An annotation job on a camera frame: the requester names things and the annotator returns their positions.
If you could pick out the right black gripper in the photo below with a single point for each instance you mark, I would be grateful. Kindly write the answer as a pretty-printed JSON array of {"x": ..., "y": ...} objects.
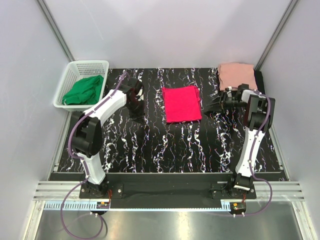
[{"x": 218, "y": 106}]

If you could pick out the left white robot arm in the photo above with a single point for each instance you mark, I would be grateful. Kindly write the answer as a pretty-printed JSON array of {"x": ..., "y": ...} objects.
[{"x": 86, "y": 137}]

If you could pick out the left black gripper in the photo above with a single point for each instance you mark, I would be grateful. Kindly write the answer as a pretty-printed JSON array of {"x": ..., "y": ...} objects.
[{"x": 140, "y": 115}]

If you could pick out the black marble table mat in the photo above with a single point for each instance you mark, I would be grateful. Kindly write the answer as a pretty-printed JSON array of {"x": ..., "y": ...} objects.
[{"x": 210, "y": 145}]

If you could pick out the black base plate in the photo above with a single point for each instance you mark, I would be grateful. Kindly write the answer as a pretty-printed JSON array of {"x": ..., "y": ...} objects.
[{"x": 163, "y": 190}]

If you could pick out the folded pink t-shirt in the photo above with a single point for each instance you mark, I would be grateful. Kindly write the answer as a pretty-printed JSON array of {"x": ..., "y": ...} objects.
[{"x": 234, "y": 74}]

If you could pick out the folded black t-shirt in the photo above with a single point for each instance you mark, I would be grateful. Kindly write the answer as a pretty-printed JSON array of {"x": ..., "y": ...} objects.
[{"x": 259, "y": 81}]

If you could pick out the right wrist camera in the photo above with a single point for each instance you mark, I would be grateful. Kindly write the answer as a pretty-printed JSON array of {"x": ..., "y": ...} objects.
[{"x": 228, "y": 91}]

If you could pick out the red t-shirt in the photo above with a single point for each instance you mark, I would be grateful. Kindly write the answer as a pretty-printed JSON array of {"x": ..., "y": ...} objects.
[{"x": 182, "y": 104}]

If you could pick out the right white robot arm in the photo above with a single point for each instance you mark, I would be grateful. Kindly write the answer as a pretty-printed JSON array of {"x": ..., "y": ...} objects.
[{"x": 258, "y": 119}]

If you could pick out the green t-shirt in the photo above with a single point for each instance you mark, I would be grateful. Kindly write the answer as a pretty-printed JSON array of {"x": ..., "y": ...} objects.
[{"x": 86, "y": 91}]

